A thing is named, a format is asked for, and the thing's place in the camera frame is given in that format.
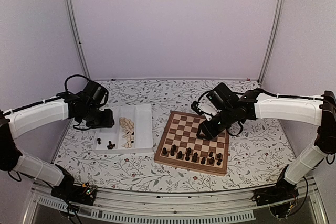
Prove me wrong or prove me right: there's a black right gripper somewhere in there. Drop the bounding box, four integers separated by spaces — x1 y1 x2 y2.
196 106 236 141

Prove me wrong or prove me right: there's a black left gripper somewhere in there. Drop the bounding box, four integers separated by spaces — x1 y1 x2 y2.
79 105 115 129

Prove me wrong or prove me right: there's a dark knight chess piece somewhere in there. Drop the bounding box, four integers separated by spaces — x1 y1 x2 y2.
208 157 214 165

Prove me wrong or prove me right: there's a wooden chess board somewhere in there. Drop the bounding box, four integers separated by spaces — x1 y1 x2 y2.
154 111 229 176

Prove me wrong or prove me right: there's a white plastic compartment tray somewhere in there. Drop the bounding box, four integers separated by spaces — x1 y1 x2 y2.
92 103 154 154

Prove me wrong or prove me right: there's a dark rook chess piece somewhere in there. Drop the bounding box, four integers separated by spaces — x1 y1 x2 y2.
217 158 223 166

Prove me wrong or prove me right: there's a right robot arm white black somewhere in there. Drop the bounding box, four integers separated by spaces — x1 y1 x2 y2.
191 83 335 201

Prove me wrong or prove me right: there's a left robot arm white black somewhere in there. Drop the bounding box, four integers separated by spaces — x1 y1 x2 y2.
1 80 114 200

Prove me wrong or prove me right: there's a pile of light chess pieces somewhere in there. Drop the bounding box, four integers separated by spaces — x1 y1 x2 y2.
119 117 135 148

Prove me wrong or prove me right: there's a pile of dark chess pieces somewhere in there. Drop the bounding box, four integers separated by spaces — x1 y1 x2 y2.
97 138 115 150

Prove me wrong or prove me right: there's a floral patterned table cloth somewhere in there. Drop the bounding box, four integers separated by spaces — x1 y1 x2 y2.
54 80 295 193

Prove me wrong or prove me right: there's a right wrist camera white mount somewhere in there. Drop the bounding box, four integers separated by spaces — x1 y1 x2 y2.
191 101 212 121

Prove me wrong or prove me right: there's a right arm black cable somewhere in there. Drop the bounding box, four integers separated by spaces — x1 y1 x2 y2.
196 90 245 137

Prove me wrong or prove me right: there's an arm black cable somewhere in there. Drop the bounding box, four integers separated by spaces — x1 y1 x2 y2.
196 90 245 137
64 74 91 92

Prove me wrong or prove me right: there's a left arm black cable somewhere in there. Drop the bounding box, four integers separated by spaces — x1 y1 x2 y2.
64 74 91 92

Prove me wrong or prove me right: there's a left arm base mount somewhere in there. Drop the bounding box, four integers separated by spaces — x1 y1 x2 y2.
51 174 97 206

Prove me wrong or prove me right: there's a front aluminium rail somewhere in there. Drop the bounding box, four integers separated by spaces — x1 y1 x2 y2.
23 177 329 223

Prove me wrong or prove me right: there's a right aluminium frame post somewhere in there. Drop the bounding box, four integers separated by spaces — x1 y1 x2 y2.
258 0 285 86

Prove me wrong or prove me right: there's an aluminium frame post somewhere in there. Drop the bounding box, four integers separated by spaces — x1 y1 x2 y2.
64 0 91 79
258 0 285 86

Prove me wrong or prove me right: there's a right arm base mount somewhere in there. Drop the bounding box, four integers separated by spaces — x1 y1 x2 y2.
251 170 299 218

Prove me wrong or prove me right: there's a left aluminium frame post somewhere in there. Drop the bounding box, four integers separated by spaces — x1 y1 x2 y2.
64 0 91 79

